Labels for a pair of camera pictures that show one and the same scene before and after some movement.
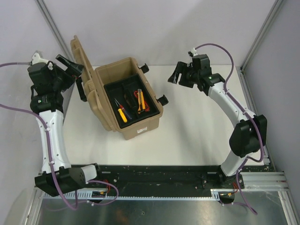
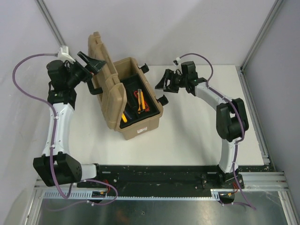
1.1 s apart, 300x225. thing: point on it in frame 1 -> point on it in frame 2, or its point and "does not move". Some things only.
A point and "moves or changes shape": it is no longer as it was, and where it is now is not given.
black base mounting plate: x=165 y=177 does not move
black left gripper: x=73 y=69 -> x=95 y=66
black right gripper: x=180 y=69 -> x=169 y=75
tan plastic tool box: x=93 y=79 moves or changes shape
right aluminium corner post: x=242 y=72 does not move
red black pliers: x=147 y=107 does not move
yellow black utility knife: x=141 y=101 does not move
